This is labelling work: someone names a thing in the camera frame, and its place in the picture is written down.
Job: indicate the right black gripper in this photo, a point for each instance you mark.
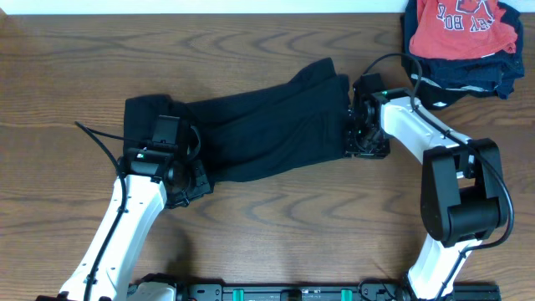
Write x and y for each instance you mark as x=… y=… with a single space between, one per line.
x=380 y=151

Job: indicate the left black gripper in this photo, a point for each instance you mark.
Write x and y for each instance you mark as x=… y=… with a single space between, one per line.
x=204 y=186

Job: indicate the black t-shirt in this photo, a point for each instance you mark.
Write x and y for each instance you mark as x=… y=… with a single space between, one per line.
x=254 y=135

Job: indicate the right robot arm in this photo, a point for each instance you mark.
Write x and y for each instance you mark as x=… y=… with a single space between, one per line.
x=465 y=205

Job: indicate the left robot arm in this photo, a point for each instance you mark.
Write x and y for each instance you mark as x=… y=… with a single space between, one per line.
x=160 y=173

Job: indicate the navy folded clothes stack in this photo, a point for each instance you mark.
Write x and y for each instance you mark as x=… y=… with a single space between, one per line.
x=443 y=82

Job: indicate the red printed t-shirt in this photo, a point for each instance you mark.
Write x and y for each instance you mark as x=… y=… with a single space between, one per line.
x=461 y=29

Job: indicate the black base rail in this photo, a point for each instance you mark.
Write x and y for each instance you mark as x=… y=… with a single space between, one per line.
x=301 y=292

